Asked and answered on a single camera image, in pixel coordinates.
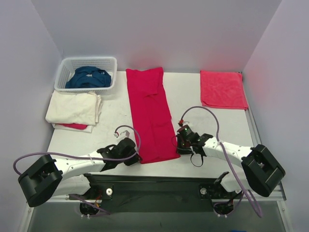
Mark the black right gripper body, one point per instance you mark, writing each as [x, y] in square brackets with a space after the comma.
[181, 145]

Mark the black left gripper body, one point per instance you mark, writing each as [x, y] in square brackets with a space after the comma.
[134, 159]

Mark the crimson red t-shirt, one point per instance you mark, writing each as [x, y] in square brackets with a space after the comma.
[151, 115]

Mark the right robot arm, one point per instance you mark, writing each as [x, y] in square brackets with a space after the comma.
[261, 171]

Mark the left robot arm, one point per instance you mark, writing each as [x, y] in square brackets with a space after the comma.
[55, 174]

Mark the folded red t-shirt under stack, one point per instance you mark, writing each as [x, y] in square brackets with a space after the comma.
[74, 126]

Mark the folded white t-shirt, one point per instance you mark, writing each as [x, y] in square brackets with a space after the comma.
[82, 108]

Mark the pink microfiber towel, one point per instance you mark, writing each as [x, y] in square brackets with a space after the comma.
[222, 90]

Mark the white plastic laundry basket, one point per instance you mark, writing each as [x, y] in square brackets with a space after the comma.
[68, 66]

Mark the blue t-shirt in basket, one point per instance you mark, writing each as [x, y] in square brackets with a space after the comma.
[89, 77]

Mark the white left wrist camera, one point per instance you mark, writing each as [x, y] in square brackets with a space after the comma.
[122, 135]

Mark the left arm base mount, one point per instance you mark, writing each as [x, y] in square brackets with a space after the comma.
[92, 187]

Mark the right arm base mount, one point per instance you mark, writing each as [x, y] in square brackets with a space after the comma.
[213, 190]

